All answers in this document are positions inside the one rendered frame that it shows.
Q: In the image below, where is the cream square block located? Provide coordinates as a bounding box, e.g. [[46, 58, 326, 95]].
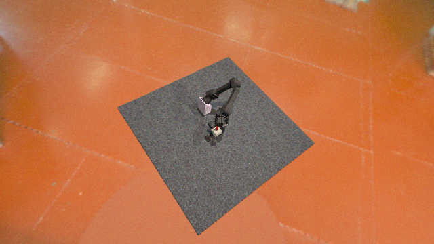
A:
[[211, 127, 222, 137]]

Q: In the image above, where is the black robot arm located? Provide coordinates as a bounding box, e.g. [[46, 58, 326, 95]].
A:
[[202, 77, 241, 128]]

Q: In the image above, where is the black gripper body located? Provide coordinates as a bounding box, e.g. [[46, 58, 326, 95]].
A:
[[208, 118, 216, 129]]

